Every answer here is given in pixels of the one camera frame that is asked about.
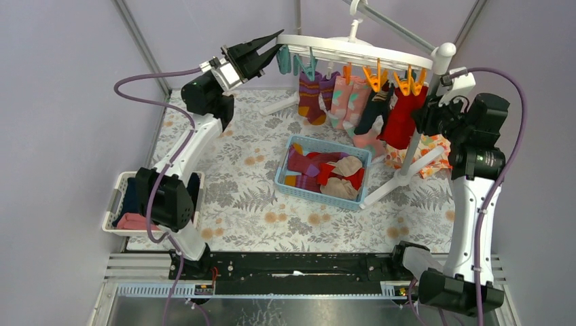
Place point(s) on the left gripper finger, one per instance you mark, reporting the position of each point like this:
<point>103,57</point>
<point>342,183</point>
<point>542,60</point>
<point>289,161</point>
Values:
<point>257,43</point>
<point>266,58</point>

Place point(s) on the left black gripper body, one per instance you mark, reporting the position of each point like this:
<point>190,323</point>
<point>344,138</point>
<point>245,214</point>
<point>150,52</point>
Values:
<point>240,59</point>

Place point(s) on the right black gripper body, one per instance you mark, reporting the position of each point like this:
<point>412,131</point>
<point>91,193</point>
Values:
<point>446,119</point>

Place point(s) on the white clip hanger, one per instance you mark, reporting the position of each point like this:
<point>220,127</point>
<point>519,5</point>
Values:
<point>305,53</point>

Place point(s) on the red santa sock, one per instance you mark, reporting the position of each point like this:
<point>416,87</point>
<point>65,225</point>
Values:
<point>349,168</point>

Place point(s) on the red beige sock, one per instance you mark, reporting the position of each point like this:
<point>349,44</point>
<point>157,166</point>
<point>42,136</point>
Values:
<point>340,188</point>

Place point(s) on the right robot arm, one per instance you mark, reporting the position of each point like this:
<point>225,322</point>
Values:
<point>464,284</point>

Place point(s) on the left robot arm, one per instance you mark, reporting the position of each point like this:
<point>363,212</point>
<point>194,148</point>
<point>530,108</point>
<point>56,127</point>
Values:
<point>162,190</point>

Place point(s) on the orange floral cloth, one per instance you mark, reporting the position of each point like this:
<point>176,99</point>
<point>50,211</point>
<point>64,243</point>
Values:
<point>395,157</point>

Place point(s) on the navy christmas sock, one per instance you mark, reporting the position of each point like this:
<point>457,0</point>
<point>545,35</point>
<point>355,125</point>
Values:
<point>377,105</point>

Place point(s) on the purple patterned sock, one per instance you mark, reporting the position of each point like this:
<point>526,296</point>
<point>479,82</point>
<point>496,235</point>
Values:
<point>309,105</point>
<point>326,86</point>

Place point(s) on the metal drying rack stand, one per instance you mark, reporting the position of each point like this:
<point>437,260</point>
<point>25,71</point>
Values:
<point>408,83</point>

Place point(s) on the pink sock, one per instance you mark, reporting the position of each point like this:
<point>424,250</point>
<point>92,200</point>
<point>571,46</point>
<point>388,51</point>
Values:
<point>364,107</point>
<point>339,104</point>

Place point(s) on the blue plastic basket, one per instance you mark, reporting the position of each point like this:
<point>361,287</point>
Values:
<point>315,145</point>

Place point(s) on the floral table mat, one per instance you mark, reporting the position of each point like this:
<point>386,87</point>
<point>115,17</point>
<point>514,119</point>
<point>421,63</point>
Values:
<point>243,209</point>

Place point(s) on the purple patchwork sock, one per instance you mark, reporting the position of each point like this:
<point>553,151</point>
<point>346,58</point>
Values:
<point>307,167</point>

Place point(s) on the navy folded cloth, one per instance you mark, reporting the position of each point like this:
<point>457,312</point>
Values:
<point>136,200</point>

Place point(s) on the white plastic basket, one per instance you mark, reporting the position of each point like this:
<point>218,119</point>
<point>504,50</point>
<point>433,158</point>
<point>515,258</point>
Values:
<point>124,186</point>

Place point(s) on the pink folded cloth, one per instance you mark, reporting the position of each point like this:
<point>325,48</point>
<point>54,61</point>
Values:
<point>132,221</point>

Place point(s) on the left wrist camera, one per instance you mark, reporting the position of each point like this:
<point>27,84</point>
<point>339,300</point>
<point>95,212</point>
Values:
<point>224,72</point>

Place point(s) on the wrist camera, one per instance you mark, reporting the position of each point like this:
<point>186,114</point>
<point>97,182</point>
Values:
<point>455,84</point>
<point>224,72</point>

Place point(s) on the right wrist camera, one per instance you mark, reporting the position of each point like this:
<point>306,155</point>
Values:
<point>455,84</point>

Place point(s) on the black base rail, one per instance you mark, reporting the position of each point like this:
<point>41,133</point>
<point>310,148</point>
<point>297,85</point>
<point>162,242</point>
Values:
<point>259,273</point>

